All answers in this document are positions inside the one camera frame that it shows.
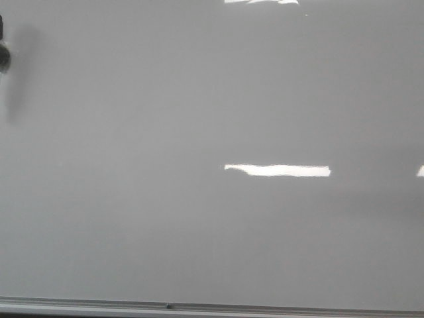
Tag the white dry-erase marker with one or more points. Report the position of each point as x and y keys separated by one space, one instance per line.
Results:
x=1 y=28

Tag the white whiteboard with aluminium frame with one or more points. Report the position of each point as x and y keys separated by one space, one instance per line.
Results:
x=220 y=158

